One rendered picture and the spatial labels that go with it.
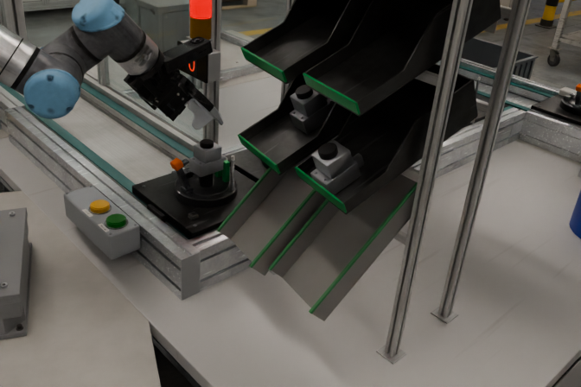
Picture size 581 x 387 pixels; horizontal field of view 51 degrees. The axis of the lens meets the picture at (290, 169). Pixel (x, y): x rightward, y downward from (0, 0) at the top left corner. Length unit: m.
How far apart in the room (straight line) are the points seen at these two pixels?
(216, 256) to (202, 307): 0.11
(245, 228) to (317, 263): 0.18
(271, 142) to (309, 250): 0.20
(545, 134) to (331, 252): 1.22
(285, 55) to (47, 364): 0.66
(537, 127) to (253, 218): 1.23
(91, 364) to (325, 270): 0.43
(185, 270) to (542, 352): 0.70
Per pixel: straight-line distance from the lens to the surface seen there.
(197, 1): 1.43
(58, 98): 0.98
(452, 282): 1.23
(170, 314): 1.22
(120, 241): 1.28
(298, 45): 1.02
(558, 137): 2.12
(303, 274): 1.07
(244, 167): 1.49
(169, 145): 1.65
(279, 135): 1.08
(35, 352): 1.19
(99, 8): 1.07
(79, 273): 1.34
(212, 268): 1.25
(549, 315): 1.38
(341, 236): 1.06
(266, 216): 1.15
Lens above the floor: 1.66
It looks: 28 degrees down
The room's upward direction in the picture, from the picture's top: 5 degrees clockwise
